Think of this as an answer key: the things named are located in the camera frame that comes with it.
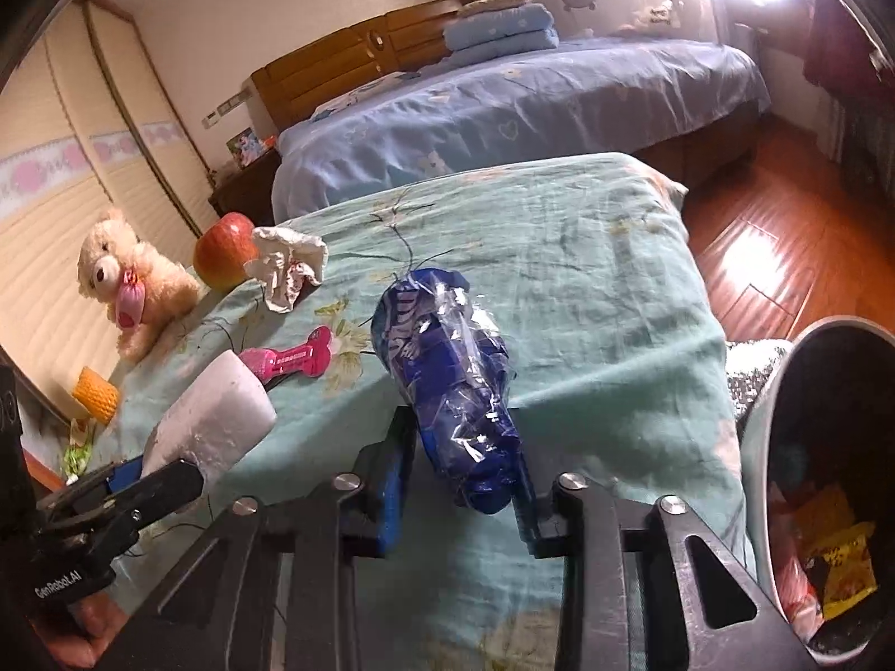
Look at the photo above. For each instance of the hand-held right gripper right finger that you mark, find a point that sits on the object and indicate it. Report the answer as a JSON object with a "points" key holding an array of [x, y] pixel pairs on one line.
{"points": [[526, 518]]}

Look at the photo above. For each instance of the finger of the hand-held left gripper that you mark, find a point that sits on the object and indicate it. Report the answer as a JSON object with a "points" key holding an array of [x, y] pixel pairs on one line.
{"points": [[119, 475], [161, 489]]}

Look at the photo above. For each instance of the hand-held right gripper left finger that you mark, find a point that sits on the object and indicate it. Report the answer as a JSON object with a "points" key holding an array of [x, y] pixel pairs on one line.
{"points": [[391, 493]]}

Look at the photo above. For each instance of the white foam block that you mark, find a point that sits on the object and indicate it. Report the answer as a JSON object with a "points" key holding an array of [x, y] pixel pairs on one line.
{"points": [[210, 412]]}

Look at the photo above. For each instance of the blue plastic wrapper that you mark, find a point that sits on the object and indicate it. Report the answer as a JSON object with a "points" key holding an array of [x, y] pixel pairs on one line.
{"points": [[454, 391]]}

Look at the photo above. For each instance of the round grey trash bin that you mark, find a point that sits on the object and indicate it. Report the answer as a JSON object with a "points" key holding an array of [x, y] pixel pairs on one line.
{"points": [[825, 433]]}

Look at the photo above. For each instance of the yellow snack wrapper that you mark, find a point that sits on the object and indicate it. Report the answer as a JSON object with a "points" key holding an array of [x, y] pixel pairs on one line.
{"points": [[842, 559]]}

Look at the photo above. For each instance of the person's left hand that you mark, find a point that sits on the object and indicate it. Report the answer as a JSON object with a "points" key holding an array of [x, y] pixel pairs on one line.
{"points": [[98, 625]]}

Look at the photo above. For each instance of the green snack wrapper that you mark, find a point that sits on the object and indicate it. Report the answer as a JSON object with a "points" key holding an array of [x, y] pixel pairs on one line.
{"points": [[77, 454]]}

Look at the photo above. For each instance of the pink plastic toy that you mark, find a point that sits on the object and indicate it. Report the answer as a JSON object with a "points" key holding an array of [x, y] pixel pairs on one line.
{"points": [[287, 360]]}

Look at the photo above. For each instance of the cream teddy bear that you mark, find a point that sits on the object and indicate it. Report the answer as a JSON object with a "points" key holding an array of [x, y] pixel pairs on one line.
{"points": [[133, 272]]}

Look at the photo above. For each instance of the red apple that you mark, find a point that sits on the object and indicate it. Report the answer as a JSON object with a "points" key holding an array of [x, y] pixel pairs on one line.
{"points": [[224, 251]]}

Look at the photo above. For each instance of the teal floral blanket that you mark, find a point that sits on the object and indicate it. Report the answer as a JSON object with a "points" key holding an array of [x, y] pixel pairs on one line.
{"points": [[594, 279]]}

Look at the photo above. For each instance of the crumpled white tissue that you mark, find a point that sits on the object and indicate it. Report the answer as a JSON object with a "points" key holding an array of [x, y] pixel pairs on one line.
{"points": [[287, 265]]}

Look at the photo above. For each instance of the silver foil mat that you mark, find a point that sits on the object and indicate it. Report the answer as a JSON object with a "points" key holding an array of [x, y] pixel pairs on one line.
{"points": [[755, 377]]}

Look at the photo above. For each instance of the pink plastic bag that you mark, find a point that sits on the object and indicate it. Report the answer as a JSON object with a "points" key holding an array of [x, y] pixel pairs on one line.
{"points": [[797, 587]]}

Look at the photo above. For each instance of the dark wooden nightstand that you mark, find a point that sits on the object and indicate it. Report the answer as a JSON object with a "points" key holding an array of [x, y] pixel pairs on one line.
{"points": [[245, 189]]}

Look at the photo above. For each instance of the sliding door wardrobe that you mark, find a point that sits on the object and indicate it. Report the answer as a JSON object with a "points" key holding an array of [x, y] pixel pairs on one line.
{"points": [[84, 119]]}

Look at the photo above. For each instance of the bed with blue sheet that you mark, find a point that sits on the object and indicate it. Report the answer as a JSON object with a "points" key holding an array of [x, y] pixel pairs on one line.
{"points": [[559, 105]]}

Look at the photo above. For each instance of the wooden headboard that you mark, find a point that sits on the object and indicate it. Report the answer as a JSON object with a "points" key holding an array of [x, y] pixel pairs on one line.
{"points": [[335, 63]]}

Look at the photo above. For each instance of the folded blue quilt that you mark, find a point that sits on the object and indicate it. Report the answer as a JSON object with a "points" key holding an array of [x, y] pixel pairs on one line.
{"points": [[500, 24]]}

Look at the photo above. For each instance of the dark red hanging coat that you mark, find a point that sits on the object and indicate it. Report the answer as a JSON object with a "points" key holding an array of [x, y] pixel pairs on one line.
{"points": [[839, 35]]}

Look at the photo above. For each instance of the photo frame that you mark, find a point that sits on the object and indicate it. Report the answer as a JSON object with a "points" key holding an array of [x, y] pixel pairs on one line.
{"points": [[245, 147]]}

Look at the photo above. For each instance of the wall switch panel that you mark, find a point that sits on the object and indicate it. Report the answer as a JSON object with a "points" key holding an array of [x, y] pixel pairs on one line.
{"points": [[224, 106]]}

